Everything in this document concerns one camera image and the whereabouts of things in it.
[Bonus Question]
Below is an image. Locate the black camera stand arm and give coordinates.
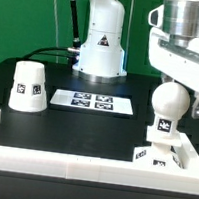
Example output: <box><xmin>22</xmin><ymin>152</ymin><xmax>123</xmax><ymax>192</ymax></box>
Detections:
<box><xmin>67</xmin><ymin>0</ymin><xmax>81</xmax><ymax>54</ymax></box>

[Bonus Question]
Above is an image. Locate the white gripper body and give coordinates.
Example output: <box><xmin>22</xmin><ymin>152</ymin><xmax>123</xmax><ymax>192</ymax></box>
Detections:
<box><xmin>148</xmin><ymin>28</ymin><xmax>199</xmax><ymax>93</ymax></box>

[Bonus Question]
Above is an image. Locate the white lamp base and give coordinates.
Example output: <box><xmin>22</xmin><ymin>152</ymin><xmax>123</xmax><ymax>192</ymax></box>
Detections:
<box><xmin>132</xmin><ymin>127</ymin><xmax>182</xmax><ymax>169</ymax></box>

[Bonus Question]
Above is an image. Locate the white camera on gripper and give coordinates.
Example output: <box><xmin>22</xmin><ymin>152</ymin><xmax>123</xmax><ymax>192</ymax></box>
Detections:
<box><xmin>148</xmin><ymin>4</ymin><xmax>164</xmax><ymax>28</ymax></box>

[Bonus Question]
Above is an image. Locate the white marker tag board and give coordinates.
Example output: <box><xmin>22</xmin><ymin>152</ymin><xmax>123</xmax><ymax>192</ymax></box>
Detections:
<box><xmin>51</xmin><ymin>89</ymin><xmax>133</xmax><ymax>115</ymax></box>

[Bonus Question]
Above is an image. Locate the white U-shaped frame wall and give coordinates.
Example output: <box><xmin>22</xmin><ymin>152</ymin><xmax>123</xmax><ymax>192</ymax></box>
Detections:
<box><xmin>0</xmin><ymin>113</ymin><xmax>199</xmax><ymax>195</ymax></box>

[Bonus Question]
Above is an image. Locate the white lamp shade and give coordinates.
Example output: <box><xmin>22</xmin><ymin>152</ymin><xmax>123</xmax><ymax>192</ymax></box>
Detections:
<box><xmin>8</xmin><ymin>60</ymin><xmax>47</xmax><ymax>113</ymax></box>

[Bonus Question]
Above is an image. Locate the white thin cable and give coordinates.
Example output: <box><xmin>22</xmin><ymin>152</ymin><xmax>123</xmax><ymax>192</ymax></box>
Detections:
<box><xmin>45</xmin><ymin>0</ymin><xmax>66</xmax><ymax>64</ymax></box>

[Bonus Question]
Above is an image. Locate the black cable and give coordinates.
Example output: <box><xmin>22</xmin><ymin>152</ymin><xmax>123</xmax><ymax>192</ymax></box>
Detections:
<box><xmin>22</xmin><ymin>41</ymin><xmax>82</xmax><ymax>68</ymax></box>

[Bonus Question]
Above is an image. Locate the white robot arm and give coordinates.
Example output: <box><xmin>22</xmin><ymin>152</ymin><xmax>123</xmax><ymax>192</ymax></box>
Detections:
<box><xmin>74</xmin><ymin>0</ymin><xmax>199</xmax><ymax>119</ymax></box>

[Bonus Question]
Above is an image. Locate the white lamp bulb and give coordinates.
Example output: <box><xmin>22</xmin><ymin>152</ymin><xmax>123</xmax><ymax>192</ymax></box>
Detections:
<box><xmin>151</xmin><ymin>82</ymin><xmax>190</xmax><ymax>138</ymax></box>

